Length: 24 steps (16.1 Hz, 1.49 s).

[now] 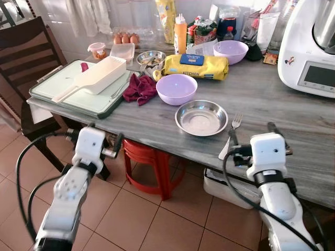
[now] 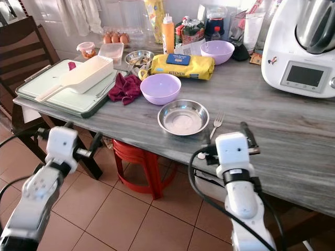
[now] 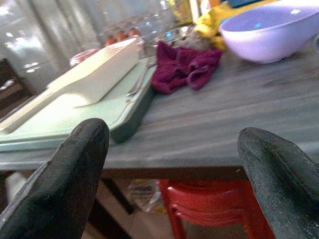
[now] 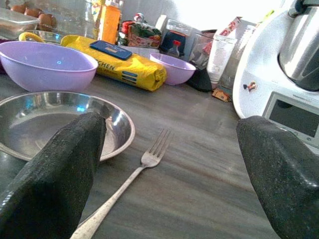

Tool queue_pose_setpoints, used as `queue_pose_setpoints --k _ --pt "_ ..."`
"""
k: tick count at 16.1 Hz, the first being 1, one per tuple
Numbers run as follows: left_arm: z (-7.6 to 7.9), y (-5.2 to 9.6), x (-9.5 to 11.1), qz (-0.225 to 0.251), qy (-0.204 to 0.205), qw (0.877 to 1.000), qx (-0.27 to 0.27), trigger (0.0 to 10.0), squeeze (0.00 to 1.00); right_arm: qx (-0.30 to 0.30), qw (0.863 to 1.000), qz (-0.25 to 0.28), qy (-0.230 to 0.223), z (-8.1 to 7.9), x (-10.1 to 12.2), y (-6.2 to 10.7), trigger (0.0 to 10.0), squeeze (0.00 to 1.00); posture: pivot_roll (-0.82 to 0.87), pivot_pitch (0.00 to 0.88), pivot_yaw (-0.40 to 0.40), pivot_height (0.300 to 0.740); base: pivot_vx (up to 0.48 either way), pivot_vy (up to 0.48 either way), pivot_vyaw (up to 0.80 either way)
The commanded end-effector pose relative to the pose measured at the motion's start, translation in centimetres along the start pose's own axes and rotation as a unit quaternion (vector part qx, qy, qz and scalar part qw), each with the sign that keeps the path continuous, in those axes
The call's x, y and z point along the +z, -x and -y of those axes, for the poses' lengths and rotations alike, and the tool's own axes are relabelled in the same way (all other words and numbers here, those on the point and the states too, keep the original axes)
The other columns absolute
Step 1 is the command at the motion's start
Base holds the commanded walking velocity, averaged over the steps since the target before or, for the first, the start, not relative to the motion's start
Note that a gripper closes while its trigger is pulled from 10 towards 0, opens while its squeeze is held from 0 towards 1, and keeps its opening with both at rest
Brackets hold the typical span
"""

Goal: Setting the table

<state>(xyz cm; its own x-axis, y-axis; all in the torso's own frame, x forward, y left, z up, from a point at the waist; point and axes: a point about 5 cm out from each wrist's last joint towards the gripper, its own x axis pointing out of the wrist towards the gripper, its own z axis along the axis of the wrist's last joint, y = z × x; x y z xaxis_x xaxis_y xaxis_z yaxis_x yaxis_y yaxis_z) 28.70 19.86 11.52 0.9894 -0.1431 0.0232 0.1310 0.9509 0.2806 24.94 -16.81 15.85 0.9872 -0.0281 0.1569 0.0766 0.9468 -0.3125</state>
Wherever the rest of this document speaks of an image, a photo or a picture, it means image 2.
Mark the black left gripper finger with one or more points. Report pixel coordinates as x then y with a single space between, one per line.
68 125
97 142

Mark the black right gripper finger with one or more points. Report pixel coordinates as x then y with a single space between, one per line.
208 139
248 137

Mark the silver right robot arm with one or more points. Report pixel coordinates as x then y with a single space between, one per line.
241 206

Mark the silver fork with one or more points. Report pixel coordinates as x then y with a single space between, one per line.
218 121

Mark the stainless steel plate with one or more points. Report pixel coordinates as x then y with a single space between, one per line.
183 119

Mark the white plastic bin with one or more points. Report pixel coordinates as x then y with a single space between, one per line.
204 188

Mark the pale green tray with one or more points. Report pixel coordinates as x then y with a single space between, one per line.
42 78

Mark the red plastic stool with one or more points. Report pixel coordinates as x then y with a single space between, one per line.
149 167

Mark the small red item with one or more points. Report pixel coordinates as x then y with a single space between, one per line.
72 66

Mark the maroon cloth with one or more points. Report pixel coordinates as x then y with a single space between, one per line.
125 89

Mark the lilac plastic bowl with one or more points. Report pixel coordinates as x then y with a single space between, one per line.
160 89
217 52

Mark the yellow kitchen towel pack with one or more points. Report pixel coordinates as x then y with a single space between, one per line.
188 70

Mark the small jar pink lid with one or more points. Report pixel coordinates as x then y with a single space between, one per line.
85 50

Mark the dark wooden chair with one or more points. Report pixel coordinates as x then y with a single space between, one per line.
26 52

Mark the clear plastic food container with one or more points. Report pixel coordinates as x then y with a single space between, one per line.
111 52

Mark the small steel bowl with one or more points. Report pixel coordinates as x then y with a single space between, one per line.
138 57

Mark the white food processor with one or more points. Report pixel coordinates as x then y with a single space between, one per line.
282 47

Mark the clear measuring jug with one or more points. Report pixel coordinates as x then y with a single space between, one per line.
255 31

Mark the green food packet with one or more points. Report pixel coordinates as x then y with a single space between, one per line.
192 31

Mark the orange squeeze bottle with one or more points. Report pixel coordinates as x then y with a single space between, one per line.
168 36

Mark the white hanging cloth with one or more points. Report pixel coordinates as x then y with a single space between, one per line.
78 15

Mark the yellow snack bag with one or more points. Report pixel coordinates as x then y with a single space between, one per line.
154 21

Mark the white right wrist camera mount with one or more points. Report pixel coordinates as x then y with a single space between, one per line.
233 151

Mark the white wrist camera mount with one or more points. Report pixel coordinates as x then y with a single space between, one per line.
233 151
63 146

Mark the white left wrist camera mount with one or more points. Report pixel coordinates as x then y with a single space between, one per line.
63 146

